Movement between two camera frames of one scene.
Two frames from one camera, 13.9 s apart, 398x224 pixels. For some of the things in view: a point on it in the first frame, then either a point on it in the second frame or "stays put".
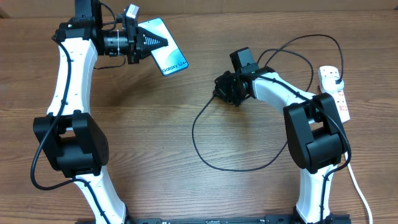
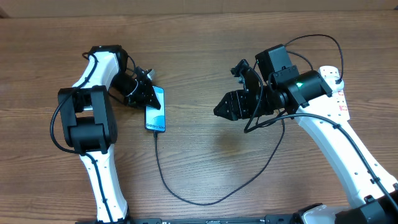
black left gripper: x=137 y=37 → x=144 y=96
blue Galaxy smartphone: x=169 y=58 → x=155 y=118
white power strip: x=339 y=96 stays put
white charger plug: x=333 y=83 stays put
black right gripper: x=223 y=90 → x=237 y=102
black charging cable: x=274 y=50 → x=280 y=140
